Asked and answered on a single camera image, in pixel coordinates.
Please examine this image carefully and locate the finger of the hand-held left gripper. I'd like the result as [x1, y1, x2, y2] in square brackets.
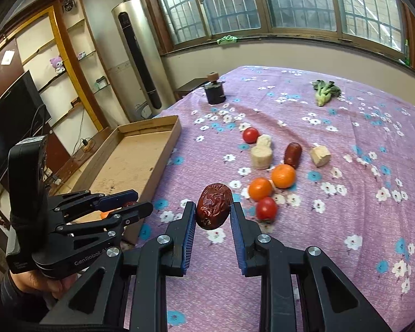
[55, 201, 154, 247]
[48, 189, 139, 221]

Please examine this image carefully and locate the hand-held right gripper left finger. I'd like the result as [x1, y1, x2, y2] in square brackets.
[38, 201, 198, 332]

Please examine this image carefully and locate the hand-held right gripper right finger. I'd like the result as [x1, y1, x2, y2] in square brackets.
[230, 201, 393, 332]

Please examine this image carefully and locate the wrinkled red date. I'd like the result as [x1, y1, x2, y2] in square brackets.
[196, 183, 234, 230]

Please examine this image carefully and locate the red tomato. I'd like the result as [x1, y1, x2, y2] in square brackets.
[255, 197, 278, 221]
[243, 127, 260, 144]

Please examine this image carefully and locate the cardboard box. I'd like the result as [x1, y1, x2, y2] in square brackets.
[71, 115, 182, 246]

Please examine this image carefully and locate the orange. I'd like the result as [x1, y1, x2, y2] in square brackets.
[271, 164, 297, 189]
[248, 177, 274, 202]

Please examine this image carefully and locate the cylindrical white food chunk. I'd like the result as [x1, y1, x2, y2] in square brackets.
[251, 146, 274, 170]

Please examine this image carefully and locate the angular white food chunk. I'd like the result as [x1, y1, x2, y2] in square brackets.
[310, 144, 331, 167]

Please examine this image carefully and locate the person's left forearm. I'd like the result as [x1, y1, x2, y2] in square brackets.
[0, 270, 56, 324]

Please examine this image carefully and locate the person's left hand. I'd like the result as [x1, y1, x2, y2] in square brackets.
[9, 270, 77, 300]

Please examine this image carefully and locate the low wooden cabinet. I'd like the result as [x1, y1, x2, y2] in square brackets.
[38, 126, 111, 194]

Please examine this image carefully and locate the black television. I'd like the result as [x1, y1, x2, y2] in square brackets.
[0, 70, 52, 189]

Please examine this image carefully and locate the purple floral tablecloth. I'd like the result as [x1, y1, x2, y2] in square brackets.
[124, 65, 415, 332]

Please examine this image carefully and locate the smooth dark red date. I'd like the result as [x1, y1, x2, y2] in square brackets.
[284, 142, 302, 169]

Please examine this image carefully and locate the purple plush toy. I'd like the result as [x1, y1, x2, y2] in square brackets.
[49, 56, 66, 74]

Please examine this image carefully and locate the dark wooden stool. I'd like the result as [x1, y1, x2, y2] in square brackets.
[174, 78, 208, 100]

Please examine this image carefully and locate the tower air conditioner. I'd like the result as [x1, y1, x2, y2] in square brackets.
[111, 0, 175, 120]

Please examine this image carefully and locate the black grinder with wooden knob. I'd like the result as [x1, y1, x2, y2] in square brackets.
[204, 71, 227, 105]

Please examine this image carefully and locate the wooden display shelf unit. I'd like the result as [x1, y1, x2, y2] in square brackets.
[14, 7, 111, 139]

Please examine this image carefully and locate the green leafy vegetable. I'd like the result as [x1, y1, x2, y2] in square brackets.
[311, 79, 341, 107]

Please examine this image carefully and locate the wooden framed window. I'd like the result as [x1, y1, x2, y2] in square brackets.
[138, 0, 415, 58]

